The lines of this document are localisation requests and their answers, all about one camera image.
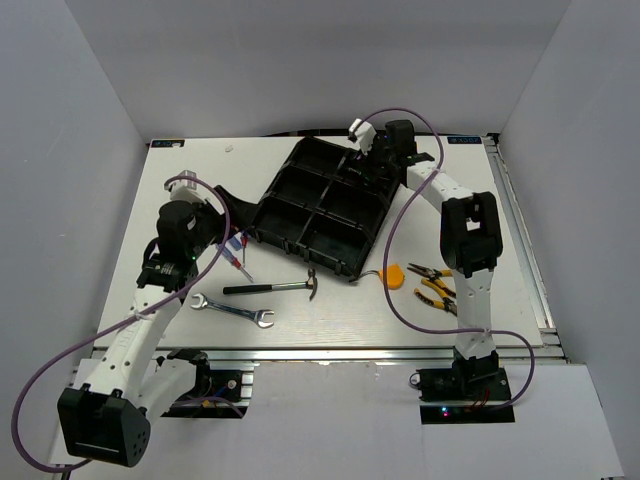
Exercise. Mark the black handled claw hammer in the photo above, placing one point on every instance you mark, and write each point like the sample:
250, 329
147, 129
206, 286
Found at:
311, 284

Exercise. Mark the right aluminium rail frame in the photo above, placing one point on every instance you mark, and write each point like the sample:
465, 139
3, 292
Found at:
551, 350

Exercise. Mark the black compartment tray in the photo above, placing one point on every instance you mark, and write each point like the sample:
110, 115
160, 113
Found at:
312, 212

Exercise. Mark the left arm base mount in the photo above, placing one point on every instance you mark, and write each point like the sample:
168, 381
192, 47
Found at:
218, 392

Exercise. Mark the silver open-end wrench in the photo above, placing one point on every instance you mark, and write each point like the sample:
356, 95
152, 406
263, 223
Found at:
259, 317

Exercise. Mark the orange tape measure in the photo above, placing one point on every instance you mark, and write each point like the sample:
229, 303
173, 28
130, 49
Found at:
392, 277

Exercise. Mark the blue red screwdriver middle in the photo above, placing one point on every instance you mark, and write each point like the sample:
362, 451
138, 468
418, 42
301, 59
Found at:
244, 242

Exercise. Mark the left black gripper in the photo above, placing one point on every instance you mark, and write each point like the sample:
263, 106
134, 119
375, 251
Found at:
241, 214

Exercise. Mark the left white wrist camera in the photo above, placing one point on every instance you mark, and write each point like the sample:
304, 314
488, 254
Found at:
184, 189

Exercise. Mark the yellow black pliers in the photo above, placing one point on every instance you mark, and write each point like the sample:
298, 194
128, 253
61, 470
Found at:
433, 275
444, 302

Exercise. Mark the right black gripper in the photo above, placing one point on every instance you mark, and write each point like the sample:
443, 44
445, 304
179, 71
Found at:
379, 141

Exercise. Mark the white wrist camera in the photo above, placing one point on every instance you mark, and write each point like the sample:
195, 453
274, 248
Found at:
184, 189
362, 134

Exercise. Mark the green precision screwdriver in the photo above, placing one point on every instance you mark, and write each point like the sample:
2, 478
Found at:
364, 176

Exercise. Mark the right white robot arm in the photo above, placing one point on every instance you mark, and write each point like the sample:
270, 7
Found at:
470, 244

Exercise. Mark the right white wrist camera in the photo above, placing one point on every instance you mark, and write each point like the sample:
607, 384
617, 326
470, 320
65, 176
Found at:
362, 134

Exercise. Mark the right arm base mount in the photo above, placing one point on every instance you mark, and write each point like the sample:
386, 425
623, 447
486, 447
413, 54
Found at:
445, 401

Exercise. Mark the blue red screwdriver lower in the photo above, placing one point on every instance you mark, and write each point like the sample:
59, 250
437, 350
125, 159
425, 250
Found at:
233, 261

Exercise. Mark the front aluminium rail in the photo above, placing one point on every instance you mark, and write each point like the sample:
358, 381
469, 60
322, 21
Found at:
317, 354

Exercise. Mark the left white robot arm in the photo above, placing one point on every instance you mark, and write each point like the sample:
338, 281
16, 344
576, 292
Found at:
109, 417

